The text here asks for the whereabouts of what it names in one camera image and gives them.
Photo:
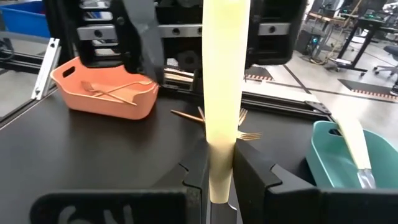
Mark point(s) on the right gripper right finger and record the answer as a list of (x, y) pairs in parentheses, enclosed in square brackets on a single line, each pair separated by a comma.
[(258, 193)]

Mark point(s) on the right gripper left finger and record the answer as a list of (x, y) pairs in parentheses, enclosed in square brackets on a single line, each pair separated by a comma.
[(196, 186)]

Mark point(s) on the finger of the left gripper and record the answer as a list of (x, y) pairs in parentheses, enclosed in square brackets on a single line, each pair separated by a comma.
[(146, 40)]

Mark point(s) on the black computer tower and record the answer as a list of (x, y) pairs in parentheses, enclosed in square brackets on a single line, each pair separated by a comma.
[(303, 42)]

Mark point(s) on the black striped-edge floor mat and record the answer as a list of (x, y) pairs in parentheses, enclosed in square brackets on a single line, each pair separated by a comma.
[(258, 73), (367, 85)]

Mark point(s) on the wooden workbench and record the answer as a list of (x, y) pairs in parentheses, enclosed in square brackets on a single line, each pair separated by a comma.
[(326, 17)]

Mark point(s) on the teal plastic bin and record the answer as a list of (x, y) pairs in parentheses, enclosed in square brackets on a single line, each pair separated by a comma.
[(329, 168)]

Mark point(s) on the orange plastic bin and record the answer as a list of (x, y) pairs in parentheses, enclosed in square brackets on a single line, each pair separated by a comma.
[(102, 109)]

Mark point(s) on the black desk stand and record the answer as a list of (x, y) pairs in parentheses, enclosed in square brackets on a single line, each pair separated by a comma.
[(360, 43)]

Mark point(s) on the black office chair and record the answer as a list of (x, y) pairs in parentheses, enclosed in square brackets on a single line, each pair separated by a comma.
[(390, 51)]

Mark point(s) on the blue plastic crate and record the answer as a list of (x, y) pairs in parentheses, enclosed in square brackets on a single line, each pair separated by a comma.
[(25, 21)]

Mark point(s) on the white aluminium bracket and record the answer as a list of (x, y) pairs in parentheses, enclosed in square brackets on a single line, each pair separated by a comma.
[(46, 68)]

